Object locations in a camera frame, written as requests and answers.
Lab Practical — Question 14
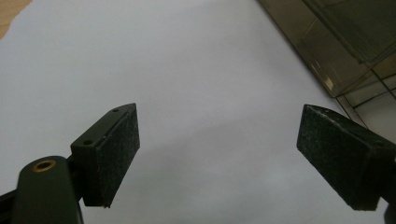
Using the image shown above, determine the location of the transparent smoky plastic organizer box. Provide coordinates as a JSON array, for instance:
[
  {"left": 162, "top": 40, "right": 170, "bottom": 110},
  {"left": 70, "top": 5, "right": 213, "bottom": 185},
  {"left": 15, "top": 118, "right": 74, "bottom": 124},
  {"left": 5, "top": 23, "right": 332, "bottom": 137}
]
[{"left": 257, "top": 0, "right": 396, "bottom": 145}]

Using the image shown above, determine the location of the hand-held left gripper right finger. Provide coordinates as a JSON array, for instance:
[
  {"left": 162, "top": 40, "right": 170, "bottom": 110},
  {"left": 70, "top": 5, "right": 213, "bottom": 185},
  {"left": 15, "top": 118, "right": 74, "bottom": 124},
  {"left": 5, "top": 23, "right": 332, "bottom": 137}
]
[{"left": 296, "top": 104, "right": 396, "bottom": 212}]

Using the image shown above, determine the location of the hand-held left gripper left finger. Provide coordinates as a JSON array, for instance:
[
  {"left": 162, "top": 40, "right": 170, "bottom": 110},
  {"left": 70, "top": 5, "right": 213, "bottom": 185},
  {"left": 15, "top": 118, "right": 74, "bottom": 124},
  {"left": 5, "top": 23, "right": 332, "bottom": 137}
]
[{"left": 70, "top": 103, "right": 141, "bottom": 209}]

